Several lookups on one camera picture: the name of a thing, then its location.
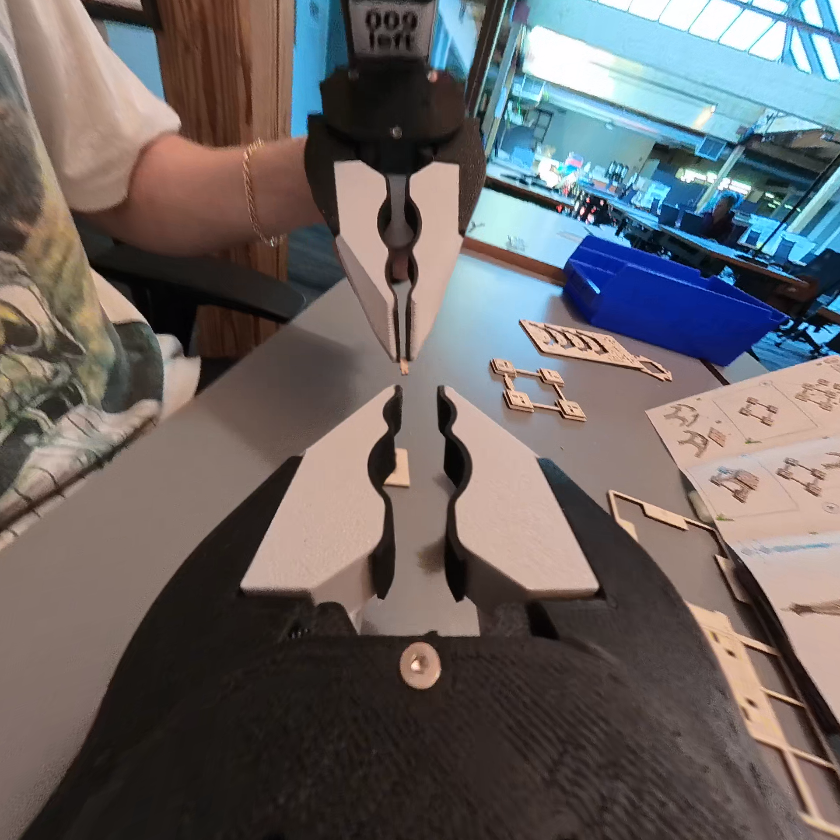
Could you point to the wooden pillar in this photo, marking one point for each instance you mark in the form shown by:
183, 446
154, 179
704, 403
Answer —
223, 65

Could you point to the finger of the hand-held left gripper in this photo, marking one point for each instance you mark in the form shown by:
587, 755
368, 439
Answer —
358, 223
441, 223

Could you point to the assembly instruction sheet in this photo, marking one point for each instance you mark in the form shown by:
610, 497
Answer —
787, 525
774, 407

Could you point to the small square wooden plate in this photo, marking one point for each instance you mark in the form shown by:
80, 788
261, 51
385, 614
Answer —
400, 469

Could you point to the person's left forearm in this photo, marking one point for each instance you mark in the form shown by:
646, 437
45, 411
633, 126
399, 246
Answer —
190, 197

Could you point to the person's printed white shirt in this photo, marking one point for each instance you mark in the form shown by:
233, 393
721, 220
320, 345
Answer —
65, 98

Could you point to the long cluttered workbench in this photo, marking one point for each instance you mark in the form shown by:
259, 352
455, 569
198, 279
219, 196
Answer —
695, 246

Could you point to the laser-cut wooden sheet fragment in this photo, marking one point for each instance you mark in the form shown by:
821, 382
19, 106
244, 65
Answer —
590, 344

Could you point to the leftover laser-cut wooden sheet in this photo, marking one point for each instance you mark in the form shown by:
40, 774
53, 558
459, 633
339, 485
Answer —
728, 643

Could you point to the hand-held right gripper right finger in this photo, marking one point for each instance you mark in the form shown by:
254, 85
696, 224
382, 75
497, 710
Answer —
518, 525

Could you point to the blue plastic bin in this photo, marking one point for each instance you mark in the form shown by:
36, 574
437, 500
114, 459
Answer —
676, 295

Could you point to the grey table with wooden edge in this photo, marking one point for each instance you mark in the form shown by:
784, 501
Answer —
525, 223

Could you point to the grey desk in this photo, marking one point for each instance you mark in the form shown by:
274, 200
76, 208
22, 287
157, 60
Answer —
197, 459

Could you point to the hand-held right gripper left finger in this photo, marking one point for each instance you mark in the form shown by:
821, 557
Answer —
315, 525

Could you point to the wooden square frame piece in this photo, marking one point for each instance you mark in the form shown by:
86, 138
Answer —
518, 398

